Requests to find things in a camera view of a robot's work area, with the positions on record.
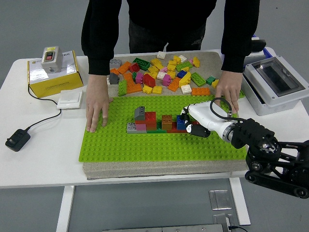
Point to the person's right hand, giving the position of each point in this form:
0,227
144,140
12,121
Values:
97,99

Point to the person's left hand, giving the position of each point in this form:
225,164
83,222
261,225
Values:
230,84

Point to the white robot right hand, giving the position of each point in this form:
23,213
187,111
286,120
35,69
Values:
200,112

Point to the green studded baseplate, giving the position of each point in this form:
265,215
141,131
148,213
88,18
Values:
144,147

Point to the person's right forearm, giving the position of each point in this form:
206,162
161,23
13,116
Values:
100,55

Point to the person's left forearm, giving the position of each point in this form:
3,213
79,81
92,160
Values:
236,53

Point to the small dark green toy brick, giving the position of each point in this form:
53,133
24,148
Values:
134,76
210,80

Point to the long orange toy brick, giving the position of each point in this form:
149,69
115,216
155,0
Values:
124,68
174,84
200,91

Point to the white toy brick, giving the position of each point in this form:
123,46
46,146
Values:
161,55
186,89
161,75
182,58
108,81

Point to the dark grey slope toy brick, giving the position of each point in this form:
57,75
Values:
114,78

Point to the long lime toy brick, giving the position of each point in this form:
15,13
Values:
184,66
122,88
198,79

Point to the small orange toy brick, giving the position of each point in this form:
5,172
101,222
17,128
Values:
115,71

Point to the long red toy brick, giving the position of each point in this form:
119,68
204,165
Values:
173,131

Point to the brown toy brick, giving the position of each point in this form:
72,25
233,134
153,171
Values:
167,122

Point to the yellow curved toy brick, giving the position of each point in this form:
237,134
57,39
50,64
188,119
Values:
185,80

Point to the large orange toy plate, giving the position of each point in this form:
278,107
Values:
134,87

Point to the long grey toy brick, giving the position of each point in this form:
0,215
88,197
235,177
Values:
116,63

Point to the yellow slope toy brick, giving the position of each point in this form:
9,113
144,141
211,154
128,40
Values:
196,62

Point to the small pink toy brick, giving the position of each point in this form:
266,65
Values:
163,69
191,61

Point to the dark red toy brick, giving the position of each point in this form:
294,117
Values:
151,125

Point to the red slope toy brick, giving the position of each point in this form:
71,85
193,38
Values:
149,80

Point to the long dark green toy brick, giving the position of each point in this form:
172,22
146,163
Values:
141,64

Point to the grey-brown foam mat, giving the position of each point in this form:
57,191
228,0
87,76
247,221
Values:
210,65

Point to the yellow cardboard box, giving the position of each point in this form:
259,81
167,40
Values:
58,85

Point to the black plug adapter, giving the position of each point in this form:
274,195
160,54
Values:
259,45

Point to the blue plastic bin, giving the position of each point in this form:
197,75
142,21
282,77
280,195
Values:
267,52

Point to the large metal floor plate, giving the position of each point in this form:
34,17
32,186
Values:
220,218
219,199

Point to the person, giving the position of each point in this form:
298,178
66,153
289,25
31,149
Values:
169,19

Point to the black power adapter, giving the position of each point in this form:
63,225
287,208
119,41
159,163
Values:
17,140

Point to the white table leg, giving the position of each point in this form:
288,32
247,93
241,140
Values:
65,209
240,200

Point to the long metal bar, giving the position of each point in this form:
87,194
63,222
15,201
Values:
169,229

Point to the white wall switch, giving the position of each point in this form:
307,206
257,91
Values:
70,99

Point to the white wall socket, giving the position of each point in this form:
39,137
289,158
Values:
256,53

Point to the grey push-button switch box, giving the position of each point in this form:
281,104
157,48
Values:
51,60

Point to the grey enclosure with clear lid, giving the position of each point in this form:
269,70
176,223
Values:
289,101

